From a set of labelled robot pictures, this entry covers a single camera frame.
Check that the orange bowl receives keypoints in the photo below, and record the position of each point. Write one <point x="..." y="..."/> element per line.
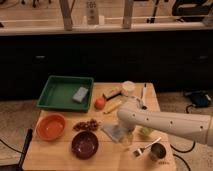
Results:
<point x="51" y="127"/>

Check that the metal cup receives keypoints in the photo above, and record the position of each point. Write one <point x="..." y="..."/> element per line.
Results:
<point x="158" y="151"/>

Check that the dark red bowl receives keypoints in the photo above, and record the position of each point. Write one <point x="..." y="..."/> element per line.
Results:
<point x="84" y="145"/>

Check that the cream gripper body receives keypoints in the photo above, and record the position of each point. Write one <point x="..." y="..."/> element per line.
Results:
<point x="127" y="139"/>

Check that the white cup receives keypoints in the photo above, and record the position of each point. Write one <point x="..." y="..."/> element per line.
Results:
<point x="128" y="88"/>

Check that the light green cup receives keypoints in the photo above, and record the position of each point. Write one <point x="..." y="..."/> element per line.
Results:
<point x="145" y="131"/>

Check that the black bar left of table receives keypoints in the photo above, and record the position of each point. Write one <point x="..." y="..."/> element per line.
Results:
<point x="27" y="141"/>

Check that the grey sponge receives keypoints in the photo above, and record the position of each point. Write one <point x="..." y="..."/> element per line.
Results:
<point x="80" y="94"/>

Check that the dark blue object on floor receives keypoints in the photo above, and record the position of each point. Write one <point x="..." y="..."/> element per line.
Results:
<point x="200" y="99"/>

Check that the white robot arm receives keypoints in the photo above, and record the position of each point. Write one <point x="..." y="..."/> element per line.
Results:
<point x="198" y="128"/>

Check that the green plastic tray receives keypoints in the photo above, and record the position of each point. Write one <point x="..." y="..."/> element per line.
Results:
<point x="58" y="93"/>

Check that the grey towel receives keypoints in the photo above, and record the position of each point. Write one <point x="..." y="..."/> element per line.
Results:
<point x="114" y="132"/>

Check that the orange tomato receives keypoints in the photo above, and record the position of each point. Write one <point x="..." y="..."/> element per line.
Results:
<point x="100" y="103"/>

